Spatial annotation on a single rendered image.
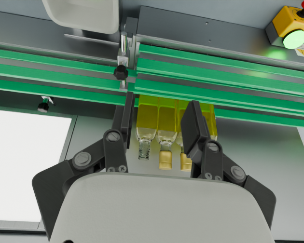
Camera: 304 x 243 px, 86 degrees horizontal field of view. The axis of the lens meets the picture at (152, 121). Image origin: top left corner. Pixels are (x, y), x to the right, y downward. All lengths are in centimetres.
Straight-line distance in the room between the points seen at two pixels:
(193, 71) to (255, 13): 27
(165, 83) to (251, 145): 47
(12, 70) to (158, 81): 39
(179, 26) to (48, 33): 38
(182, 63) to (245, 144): 46
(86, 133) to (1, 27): 38
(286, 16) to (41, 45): 66
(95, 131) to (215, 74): 41
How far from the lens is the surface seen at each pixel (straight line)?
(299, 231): 83
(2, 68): 59
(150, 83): 46
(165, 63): 42
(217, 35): 53
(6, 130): 69
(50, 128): 64
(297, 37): 59
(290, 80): 59
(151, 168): 55
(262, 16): 63
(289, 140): 92
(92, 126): 60
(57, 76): 52
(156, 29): 48
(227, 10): 59
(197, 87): 50
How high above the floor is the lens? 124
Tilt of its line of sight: 26 degrees down
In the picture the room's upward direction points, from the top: 176 degrees counter-clockwise
